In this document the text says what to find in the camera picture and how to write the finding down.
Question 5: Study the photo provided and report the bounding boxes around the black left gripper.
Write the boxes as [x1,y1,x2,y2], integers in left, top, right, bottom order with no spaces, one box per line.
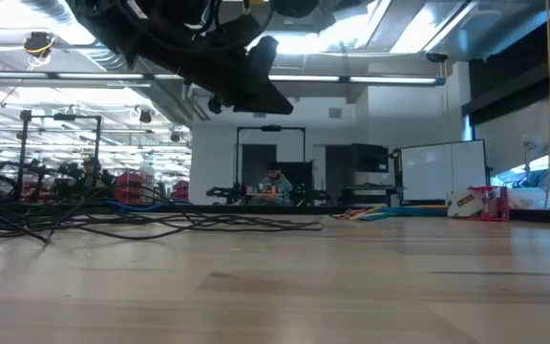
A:
[134,0,296,116]

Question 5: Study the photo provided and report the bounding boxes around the long thin black cord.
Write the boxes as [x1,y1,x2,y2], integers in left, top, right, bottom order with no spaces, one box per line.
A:
[0,183,327,246]

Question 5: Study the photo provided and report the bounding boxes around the person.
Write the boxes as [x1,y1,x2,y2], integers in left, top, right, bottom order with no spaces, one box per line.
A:
[254,161,296,207]
[79,156,107,195]

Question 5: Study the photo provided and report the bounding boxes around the red tool cabinet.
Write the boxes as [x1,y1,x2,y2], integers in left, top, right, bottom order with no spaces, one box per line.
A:
[114,171,148,206]
[172,180,191,201]

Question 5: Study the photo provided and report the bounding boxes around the long ceiling light bar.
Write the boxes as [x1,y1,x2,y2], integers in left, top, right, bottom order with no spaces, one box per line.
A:
[0,70,448,88]

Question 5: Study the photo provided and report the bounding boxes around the black monitor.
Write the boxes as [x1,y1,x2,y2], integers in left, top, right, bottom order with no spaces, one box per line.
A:
[350,142,391,174]

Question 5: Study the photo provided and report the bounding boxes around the bundle of coloured tubes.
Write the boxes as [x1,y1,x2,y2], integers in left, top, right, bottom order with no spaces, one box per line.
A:
[360,203,448,215]

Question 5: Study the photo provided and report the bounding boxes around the whiteboard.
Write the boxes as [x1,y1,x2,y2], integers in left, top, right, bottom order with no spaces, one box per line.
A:
[400,139,489,203]

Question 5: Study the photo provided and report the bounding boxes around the red tape dispenser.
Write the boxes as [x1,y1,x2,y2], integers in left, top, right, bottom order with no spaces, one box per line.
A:
[465,185,511,223]

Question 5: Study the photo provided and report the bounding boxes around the black robot station frame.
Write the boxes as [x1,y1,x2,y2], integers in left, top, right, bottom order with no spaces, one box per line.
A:
[16,109,104,204]
[234,124,307,207]

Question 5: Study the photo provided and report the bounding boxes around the colourful cable bundle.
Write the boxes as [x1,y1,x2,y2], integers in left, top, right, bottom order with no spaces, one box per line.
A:
[334,208,371,220]

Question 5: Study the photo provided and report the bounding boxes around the black ceiling cord reel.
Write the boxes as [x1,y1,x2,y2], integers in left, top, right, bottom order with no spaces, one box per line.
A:
[22,31,57,68]

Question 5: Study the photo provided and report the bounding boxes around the yellow hanging cable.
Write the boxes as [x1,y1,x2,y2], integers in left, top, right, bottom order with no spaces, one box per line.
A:
[543,0,550,210]

